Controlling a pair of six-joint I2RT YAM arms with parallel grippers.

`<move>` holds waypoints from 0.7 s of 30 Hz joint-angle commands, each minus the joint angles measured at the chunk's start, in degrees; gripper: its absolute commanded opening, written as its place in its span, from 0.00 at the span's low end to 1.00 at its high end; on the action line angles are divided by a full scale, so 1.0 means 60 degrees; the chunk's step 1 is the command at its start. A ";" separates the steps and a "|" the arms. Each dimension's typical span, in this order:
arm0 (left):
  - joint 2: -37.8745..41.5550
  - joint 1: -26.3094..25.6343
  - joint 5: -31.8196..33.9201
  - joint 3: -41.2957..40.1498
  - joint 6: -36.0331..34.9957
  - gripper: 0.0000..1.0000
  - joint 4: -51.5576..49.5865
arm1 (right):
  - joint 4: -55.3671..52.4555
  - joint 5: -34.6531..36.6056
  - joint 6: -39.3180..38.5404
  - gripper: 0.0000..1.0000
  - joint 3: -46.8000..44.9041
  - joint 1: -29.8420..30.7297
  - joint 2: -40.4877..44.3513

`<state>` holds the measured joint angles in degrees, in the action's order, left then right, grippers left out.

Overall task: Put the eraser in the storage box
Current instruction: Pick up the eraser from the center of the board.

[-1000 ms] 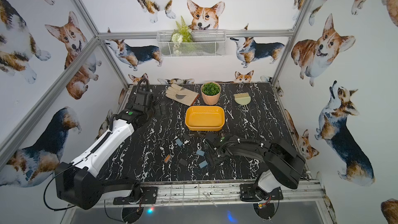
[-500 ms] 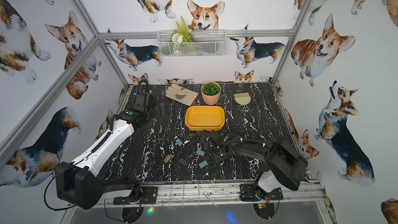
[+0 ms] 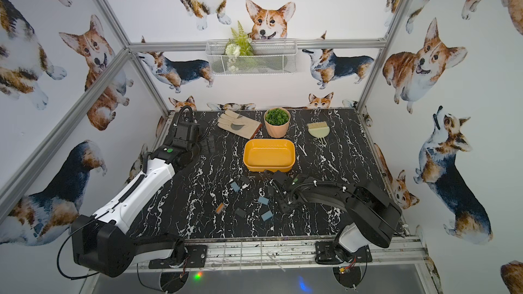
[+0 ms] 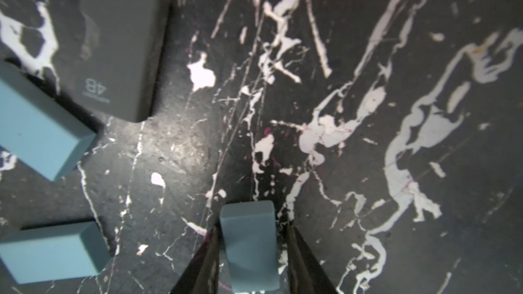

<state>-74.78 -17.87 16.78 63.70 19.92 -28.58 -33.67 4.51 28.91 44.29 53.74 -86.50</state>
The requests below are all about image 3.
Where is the blue eraser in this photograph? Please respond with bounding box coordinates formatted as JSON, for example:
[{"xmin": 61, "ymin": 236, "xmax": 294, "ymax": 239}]
[
  {"xmin": 257, "ymin": 196, "xmax": 270, "ymax": 206},
  {"xmin": 230, "ymin": 182, "xmax": 241, "ymax": 193},
  {"xmin": 261, "ymin": 210, "xmax": 274, "ymax": 221}
]

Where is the black eraser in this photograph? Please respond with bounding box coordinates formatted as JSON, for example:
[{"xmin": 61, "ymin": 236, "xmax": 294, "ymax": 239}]
[
  {"xmin": 235, "ymin": 208, "xmax": 247, "ymax": 219},
  {"xmin": 240, "ymin": 176, "xmax": 250, "ymax": 185}
]

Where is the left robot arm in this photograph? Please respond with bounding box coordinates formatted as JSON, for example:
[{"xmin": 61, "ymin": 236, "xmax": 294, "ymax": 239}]
[{"xmin": 68, "ymin": 121, "xmax": 211, "ymax": 278}]

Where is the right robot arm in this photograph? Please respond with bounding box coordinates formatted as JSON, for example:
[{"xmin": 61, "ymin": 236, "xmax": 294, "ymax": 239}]
[{"xmin": 264, "ymin": 170, "xmax": 403, "ymax": 265}]

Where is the yellow storage box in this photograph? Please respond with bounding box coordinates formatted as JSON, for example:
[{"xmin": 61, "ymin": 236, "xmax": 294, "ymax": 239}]
[{"xmin": 243, "ymin": 139, "xmax": 296, "ymax": 172}]

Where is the orange white eraser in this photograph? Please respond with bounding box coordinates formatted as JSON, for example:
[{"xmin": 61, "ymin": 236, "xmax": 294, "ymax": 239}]
[{"xmin": 215, "ymin": 203, "xmax": 226, "ymax": 215}]

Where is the beige work glove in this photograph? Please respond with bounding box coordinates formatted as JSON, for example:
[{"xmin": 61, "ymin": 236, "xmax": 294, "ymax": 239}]
[{"xmin": 217, "ymin": 110, "xmax": 262, "ymax": 140}]

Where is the pink pot green plant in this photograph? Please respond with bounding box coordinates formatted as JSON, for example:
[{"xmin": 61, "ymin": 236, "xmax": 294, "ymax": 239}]
[{"xmin": 264, "ymin": 108, "xmax": 290, "ymax": 138}]

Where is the artificial fern and flower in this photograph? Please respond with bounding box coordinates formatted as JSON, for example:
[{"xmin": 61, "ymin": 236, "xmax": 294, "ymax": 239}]
[{"xmin": 224, "ymin": 22, "xmax": 255, "ymax": 73}]

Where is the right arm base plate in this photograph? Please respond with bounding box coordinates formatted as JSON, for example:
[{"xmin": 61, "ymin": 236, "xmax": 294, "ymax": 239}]
[{"xmin": 315, "ymin": 242, "xmax": 373, "ymax": 265}]

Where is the aluminium front rail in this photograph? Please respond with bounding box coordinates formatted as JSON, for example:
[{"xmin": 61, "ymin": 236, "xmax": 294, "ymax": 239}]
[{"xmin": 87, "ymin": 240, "xmax": 428, "ymax": 274}]

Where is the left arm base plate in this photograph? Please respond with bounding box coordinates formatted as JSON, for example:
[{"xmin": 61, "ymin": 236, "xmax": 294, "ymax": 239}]
[{"xmin": 148, "ymin": 245, "xmax": 208, "ymax": 270}]

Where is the white wire wall basket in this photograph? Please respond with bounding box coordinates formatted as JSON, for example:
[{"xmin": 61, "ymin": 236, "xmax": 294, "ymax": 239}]
[{"xmin": 206, "ymin": 39, "xmax": 298, "ymax": 76}]

